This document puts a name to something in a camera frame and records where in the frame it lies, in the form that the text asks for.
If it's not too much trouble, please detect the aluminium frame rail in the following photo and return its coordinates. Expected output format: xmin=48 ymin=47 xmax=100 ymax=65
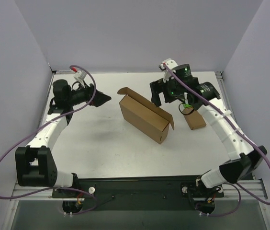
xmin=10 ymin=70 xmax=270 ymax=202

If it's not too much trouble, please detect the small brown cardboard box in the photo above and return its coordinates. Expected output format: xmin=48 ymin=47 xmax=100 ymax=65
xmin=182 ymin=107 xmax=206 ymax=130

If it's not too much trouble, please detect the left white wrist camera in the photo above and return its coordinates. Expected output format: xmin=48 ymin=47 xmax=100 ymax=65
xmin=71 ymin=67 xmax=87 ymax=88

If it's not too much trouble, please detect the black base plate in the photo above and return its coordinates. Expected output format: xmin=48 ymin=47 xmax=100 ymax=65
xmin=52 ymin=175 xmax=224 ymax=211

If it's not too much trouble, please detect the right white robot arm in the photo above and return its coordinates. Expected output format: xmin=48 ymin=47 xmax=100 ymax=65
xmin=150 ymin=59 xmax=262 ymax=189

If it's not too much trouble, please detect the green paper box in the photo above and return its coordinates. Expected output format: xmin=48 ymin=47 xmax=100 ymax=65
xmin=182 ymin=103 xmax=192 ymax=109

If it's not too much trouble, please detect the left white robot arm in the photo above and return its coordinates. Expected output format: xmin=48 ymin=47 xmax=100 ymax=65
xmin=15 ymin=80 xmax=111 ymax=197

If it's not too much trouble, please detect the large brown cardboard box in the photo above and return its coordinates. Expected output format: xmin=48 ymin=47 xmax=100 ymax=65
xmin=117 ymin=87 xmax=175 ymax=144

